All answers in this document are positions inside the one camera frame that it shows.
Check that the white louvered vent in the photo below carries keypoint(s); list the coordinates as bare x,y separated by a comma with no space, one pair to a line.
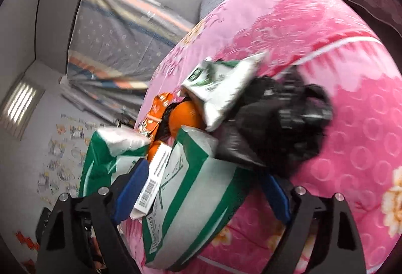
18,104

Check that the green white snack bag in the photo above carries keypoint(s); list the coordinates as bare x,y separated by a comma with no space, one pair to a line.
194,198

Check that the striped plastic-wrapped bedding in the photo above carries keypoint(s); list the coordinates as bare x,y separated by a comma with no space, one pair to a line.
119,41

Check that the green white bag left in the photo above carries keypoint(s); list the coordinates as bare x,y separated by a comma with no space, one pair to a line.
103,161

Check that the printed floor mat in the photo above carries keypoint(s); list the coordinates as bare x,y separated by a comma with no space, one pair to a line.
59,154

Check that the white green milk carton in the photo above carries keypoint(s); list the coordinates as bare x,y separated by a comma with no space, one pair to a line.
219,88

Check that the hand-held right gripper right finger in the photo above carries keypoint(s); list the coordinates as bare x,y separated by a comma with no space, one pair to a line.
278,201

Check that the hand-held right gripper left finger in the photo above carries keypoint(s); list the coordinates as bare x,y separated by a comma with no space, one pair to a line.
132,192

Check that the black plastic bag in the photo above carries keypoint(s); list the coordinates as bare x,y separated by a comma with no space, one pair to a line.
282,123

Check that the pink floral blanket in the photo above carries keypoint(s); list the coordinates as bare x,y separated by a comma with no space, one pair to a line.
314,41

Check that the orange fruit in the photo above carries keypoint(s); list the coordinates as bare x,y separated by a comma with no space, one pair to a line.
185,120

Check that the white orange barcode box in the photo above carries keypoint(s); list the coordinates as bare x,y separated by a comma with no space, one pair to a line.
154,183

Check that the orange snack packet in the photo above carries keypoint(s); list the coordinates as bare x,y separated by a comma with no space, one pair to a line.
157,110

